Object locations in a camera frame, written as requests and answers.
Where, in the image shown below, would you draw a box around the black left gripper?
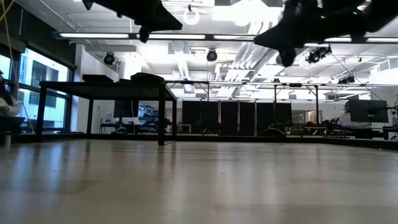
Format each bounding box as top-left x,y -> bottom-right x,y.
82,0 -> 183,44

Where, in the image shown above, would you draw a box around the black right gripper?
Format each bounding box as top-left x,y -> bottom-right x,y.
254,0 -> 369,68

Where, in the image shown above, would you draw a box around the overhead light bar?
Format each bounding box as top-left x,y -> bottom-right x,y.
52,32 -> 398,44

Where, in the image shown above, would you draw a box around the black ceiling spotlight cluster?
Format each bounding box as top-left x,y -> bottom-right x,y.
306,45 -> 333,65
338,75 -> 356,85

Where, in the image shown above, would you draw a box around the black perforated metal shelf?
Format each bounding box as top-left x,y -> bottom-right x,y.
34,81 -> 178,146

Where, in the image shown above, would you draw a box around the black computer monitor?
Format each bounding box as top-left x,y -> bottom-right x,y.
113,100 -> 140,118
348,99 -> 389,123

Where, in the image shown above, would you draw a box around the black room divider panels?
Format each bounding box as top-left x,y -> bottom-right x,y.
182,100 -> 293,137

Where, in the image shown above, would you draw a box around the person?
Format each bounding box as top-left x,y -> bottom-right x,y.
0,70 -> 21,118
337,101 -> 374,129

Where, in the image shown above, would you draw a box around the large office window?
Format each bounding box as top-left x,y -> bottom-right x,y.
0,48 -> 74,131

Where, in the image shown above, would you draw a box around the white ring pendant lamp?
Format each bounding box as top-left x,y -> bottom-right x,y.
182,6 -> 200,26

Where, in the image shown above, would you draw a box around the black metal frame stand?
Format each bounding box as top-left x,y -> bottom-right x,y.
273,82 -> 320,125

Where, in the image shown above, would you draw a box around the black looped cable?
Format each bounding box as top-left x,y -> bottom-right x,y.
262,127 -> 287,138

